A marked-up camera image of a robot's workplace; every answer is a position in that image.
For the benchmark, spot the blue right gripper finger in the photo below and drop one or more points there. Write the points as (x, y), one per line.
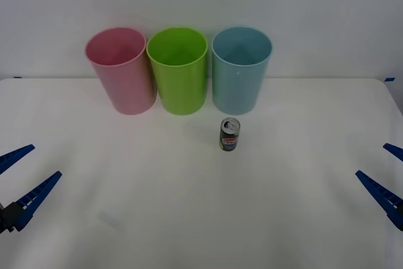
(384, 195)
(395, 149)

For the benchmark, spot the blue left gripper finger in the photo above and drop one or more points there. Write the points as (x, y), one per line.
(15, 154)
(34, 198)

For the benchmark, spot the black drink can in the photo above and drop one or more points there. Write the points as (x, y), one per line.
(229, 138)

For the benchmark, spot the pink plastic waste bin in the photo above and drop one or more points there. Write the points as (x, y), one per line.
(126, 86)

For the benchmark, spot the pale blue plastic waste bin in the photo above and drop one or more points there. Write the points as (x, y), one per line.
(234, 89)

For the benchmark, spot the yellow-green plastic waste bin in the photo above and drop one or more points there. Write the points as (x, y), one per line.
(181, 89)

